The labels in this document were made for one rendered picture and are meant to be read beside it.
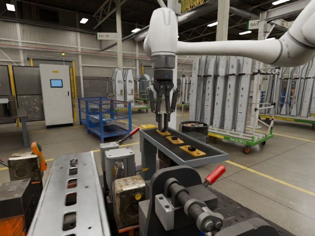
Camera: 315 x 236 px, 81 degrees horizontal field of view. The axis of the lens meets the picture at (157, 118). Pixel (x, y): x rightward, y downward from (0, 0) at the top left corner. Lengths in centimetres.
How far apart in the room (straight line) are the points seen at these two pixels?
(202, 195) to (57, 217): 40
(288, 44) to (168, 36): 49
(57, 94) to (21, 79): 133
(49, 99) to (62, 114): 60
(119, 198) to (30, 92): 715
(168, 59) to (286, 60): 50
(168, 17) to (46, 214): 71
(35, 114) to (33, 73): 137
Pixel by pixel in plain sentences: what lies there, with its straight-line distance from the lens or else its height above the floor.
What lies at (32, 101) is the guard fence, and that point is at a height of 81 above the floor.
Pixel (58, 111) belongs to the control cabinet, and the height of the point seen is 54.
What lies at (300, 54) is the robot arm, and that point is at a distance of 96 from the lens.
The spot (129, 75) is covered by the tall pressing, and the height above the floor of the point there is 183.
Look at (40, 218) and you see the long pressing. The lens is 64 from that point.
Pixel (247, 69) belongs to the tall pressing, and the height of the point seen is 170.
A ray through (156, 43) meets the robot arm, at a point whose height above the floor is 149.
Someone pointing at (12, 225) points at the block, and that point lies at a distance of 76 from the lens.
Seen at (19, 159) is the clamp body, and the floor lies 105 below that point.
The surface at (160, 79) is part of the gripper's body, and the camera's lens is 69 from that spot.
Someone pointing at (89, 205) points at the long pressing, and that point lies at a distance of 63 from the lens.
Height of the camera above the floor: 135
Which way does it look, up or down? 10 degrees down
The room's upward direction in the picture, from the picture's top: straight up
